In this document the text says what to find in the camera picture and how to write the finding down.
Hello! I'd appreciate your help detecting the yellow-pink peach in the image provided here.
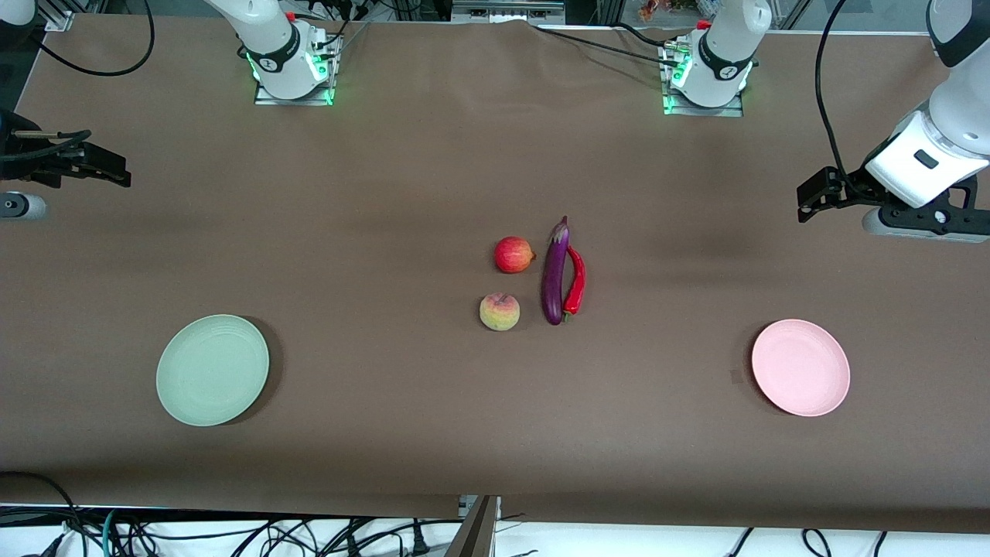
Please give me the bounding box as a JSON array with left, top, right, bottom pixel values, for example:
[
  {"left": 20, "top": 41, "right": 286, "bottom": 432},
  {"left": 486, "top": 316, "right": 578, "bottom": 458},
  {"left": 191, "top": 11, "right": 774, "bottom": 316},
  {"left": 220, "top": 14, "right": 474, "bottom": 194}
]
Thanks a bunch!
[{"left": 479, "top": 292, "right": 521, "bottom": 332}]

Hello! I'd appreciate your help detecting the aluminium profile post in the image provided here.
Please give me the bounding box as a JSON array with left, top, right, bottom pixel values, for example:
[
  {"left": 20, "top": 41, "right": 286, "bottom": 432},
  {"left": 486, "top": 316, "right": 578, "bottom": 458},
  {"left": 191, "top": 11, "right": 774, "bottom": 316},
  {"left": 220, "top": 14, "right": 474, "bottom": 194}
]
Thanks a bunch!
[{"left": 445, "top": 495, "right": 502, "bottom": 557}]

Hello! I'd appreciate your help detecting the red chili pepper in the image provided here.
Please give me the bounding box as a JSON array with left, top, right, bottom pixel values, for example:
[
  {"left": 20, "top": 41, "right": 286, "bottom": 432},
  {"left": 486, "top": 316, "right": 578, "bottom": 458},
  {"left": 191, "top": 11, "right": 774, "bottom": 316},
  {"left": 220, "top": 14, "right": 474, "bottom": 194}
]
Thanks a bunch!
[{"left": 562, "top": 245, "right": 587, "bottom": 320}]

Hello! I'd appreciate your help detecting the red pomegranate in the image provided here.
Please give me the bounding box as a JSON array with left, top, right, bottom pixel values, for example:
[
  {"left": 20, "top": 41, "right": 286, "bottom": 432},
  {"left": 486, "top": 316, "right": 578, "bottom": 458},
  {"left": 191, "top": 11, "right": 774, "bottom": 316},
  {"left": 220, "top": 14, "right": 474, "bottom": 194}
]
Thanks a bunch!
[{"left": 494, "top": 237, "right": 537, "bottom": 275}]

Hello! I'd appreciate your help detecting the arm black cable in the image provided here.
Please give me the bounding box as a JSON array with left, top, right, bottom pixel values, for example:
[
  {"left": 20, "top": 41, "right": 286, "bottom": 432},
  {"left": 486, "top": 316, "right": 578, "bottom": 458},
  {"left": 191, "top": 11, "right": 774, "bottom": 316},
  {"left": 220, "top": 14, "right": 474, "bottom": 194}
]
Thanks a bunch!
[
  {"left": 815, "top": 0, "right": 861, "bottom": 198},
  {"left": 12, "top": 0, "right": 156, "bottom": 157}
]

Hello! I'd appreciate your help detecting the brown table cloth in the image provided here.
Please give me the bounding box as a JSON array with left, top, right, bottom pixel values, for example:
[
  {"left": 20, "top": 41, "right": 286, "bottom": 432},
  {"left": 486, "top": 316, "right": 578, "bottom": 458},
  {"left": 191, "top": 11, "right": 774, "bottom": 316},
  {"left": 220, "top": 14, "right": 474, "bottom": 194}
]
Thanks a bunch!
[{"left": 0, "top": 14, "right": 990, "bottom": 535}]

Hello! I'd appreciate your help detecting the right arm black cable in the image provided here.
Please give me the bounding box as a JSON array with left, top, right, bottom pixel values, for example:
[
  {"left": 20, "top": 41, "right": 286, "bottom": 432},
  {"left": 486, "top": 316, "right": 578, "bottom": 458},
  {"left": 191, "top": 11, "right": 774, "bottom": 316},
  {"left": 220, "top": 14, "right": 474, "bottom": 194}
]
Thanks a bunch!
[{"left": 12, "top": 0, "right": 156, "bottom": 157}]

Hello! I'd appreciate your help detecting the pink plate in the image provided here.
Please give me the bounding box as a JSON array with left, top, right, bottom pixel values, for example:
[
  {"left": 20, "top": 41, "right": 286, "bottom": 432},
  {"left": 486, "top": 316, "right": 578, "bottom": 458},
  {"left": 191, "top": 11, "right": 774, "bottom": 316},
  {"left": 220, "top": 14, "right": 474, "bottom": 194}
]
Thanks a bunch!
[{"left": 751, "top": 319, "right": 852, "bottom": 418}]

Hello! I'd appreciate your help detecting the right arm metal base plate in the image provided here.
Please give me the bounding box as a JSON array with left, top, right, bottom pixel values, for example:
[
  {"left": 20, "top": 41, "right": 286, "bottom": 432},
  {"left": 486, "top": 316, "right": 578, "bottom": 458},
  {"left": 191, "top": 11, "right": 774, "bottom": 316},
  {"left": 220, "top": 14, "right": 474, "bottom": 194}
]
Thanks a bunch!
[{"left": 254, "top": 35, "right": 336, "bottom": 107}]

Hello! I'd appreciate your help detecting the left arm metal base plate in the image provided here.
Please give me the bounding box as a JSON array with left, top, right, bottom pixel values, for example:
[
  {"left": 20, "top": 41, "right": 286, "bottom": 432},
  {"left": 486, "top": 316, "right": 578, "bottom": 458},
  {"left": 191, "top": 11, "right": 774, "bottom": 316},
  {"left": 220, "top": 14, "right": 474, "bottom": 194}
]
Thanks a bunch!
[{"left": 662, "top": 43, "right": 746, "bottom": 118}]

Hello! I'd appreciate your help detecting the grey metal box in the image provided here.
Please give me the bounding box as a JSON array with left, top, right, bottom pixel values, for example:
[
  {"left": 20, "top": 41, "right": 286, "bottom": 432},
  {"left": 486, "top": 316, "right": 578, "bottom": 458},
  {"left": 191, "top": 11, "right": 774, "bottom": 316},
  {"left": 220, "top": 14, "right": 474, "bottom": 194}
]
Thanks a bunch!
[{"left": 452, "top": 0, "right": 566, "bottom": 21}]

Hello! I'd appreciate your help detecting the thick black cable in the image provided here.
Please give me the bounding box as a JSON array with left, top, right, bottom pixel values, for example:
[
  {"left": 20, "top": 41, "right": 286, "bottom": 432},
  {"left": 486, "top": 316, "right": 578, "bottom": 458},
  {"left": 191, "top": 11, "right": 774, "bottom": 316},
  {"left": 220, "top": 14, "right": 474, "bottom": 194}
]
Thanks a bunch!
[{"left": 0, "top": 470, "right": 87, "bottom": 557}]

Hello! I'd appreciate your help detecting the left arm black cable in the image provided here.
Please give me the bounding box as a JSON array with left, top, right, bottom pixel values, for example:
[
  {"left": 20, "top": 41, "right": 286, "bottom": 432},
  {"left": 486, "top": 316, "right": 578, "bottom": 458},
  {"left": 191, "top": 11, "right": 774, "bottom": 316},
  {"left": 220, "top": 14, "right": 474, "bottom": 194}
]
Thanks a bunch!
[{"left": 815, "top": 0, "right": 861, "bottom": 198}]

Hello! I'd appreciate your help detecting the purple eggplant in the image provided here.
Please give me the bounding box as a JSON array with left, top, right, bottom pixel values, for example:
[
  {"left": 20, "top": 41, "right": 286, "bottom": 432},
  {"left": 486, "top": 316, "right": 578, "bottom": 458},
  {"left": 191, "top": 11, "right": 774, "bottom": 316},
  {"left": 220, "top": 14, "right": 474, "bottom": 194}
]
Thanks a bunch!
[{"left": 541, "top": 216, "right": 571, "bottom": 326}]

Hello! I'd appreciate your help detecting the red yellow toy pile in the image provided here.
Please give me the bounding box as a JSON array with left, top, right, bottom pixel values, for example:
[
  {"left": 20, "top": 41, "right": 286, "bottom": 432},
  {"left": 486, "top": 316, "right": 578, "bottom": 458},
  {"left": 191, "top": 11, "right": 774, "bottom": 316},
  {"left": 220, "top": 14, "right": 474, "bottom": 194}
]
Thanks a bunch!
[{"left": 637, "top": 0, "right": 698, "bottom": 22}]

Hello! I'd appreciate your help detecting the light green plate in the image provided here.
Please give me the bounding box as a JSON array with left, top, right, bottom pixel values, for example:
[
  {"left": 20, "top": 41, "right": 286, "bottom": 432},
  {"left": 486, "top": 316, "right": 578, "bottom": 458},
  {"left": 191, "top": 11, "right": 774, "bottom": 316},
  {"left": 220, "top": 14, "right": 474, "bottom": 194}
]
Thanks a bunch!
[{"left": 155, "top": 313, "right": 271, "bottom": 428}]

